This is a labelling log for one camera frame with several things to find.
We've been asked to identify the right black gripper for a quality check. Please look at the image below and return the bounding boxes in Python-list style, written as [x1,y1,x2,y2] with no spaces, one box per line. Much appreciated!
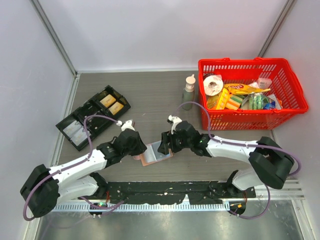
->
[158,129,193,155]

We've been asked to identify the pink card holder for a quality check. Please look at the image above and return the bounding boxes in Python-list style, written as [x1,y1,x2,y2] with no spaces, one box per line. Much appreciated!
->
[133,141,173,167]

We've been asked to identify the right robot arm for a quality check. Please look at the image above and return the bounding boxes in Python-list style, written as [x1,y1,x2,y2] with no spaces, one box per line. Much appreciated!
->
[157,121,294,198]

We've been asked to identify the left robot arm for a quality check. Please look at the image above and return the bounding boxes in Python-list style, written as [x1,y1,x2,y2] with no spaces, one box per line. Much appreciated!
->
[20,128,147,221]

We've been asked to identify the gold card stack lower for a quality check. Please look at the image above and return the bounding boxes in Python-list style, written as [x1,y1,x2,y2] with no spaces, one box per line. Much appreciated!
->
[108,101,124,116]

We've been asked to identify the gold card stack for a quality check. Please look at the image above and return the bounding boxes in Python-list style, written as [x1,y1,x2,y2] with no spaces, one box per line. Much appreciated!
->
[108,101,124,116]
[99,94,116,108]

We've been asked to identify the black card organizer tray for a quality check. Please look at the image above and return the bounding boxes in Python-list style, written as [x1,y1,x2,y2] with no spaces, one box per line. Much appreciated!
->
[56,85,131,151]

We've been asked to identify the gold card stack upper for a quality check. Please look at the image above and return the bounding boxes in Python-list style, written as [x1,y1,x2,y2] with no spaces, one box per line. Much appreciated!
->
[99,94,116,108]

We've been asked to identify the silver card stack lower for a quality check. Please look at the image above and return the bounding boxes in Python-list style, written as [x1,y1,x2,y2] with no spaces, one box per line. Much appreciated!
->
[71,129,88,146]

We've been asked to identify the silver card stack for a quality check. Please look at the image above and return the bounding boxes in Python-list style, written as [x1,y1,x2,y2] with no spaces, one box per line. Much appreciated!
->
[62,120,83,138]
[71,129,88,146]

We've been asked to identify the silver card stack upper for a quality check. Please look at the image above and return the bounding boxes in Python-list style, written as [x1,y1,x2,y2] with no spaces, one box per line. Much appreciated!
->
[62,120,83,138]

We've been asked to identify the green pump bottle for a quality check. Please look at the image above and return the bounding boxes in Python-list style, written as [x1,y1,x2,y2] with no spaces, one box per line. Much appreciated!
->
[182,74,196,111]

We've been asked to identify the yellow green sponge pack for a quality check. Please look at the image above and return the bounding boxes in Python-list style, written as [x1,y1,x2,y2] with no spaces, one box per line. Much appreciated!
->
[214,88,243,110]

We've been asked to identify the toilet paper roll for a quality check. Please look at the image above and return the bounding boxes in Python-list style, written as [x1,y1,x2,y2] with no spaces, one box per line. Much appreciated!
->
[203,75,224,97]

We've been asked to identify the yellow chips bag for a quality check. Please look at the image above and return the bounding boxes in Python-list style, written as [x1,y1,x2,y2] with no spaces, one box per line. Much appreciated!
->
[224,83,271,95]

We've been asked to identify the green packaged item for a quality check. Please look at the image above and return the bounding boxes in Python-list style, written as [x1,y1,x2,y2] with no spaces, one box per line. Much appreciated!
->
[248,93,264,110]

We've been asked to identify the red shopping basket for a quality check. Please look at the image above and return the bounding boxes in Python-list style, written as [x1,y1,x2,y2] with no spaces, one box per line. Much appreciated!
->
[198,57,309,131]

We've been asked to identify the blue packaged item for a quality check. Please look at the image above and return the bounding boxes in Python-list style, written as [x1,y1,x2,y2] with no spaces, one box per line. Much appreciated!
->
[262,98,282,110]

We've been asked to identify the white small packet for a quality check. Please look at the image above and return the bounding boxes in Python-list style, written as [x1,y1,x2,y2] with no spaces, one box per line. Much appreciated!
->
[256,77,272,89]

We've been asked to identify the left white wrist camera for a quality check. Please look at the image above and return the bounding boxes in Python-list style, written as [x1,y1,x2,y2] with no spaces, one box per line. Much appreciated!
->
[116,119,135,132]

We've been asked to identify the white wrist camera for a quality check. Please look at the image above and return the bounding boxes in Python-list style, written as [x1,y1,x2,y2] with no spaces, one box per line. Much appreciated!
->
[116,119,135,132]
[167,115,182,135]

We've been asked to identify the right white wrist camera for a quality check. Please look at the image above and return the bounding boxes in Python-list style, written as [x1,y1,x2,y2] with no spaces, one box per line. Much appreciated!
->
[167,115,182,135]

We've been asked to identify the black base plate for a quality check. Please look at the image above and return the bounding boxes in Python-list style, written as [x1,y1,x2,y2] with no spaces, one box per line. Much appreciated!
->
[77,180,257,205]

